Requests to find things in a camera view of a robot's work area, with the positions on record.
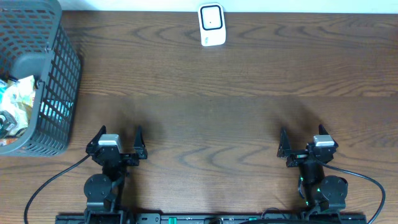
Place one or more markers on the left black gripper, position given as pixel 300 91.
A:
pixel 140 153

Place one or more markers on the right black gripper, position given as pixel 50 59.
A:
pixel 284 151

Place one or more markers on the cream snack bag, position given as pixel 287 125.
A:
pixel 17 98

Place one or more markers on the dark green round-label box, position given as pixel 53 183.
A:
pixel 8 123

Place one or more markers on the teal tissue pack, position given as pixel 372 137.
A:
pixel 55 109

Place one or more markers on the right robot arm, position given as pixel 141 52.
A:
pixel 323 194

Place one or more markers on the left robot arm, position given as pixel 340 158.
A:
pixel 104 191

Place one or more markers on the white barcode scanner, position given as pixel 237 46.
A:
pixel 212 24

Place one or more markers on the grey plastic mesh basket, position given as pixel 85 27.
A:
pixel 33 42

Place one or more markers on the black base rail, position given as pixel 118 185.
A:
pixel 155 218

